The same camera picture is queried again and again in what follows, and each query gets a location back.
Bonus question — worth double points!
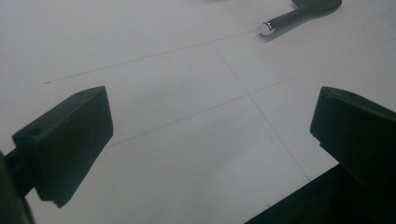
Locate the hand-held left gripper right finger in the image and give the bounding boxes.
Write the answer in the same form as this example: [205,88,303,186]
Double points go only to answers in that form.
[309,86,396,216]

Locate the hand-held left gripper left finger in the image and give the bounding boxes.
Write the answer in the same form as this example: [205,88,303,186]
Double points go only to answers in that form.
[11,85,115,209]

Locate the black utensil with silver tip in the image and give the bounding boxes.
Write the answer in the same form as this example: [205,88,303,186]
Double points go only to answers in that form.
[260,0,343,36]

